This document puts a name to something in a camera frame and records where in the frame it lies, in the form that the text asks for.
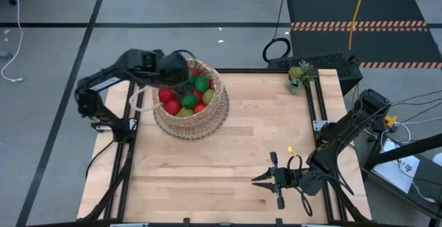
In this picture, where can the black hazard-striped floor mat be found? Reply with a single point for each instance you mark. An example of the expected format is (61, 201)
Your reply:
(359, 9)

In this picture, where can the green speckled pear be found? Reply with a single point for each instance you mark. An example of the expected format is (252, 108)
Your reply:
(208, 97)
(184, 112)

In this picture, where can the white paper sheet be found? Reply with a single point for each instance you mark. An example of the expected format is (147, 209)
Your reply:
(397, 166)

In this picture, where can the red bell pepper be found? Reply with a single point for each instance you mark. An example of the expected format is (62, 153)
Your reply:
(172, 107)

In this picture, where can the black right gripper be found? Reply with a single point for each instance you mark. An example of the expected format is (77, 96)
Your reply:
(286, 178)

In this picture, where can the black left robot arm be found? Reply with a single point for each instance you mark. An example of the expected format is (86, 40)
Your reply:
(100, 82)

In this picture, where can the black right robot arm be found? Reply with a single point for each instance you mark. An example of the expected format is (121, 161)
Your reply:
(348, 130)

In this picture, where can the small green succulent plant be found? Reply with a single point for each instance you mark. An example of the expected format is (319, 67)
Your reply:
(299, 77)

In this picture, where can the silver frame bracket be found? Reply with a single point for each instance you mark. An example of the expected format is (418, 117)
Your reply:
(319, 124)
(101, 127)

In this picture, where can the black metal beam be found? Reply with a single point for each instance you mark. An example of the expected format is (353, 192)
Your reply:
(404, 151)

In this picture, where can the dark green lime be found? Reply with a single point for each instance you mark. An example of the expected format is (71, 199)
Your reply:
(190, 101)
(201, 83)

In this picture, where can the black frame clip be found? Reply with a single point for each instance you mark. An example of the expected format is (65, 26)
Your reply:
(186, 221)
(279, 221)

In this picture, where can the black perforated equipment box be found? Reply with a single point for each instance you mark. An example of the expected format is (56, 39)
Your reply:
(324, 65)

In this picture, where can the black aluminium table frame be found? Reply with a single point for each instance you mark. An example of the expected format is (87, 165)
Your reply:
(248, 70)

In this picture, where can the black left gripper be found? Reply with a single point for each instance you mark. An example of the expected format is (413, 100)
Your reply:
(174, 70)

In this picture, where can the yellow tag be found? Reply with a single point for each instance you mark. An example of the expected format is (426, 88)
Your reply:
(291, 150)

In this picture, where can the red apple with yellow blush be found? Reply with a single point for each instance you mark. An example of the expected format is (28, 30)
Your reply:
(199, 108)

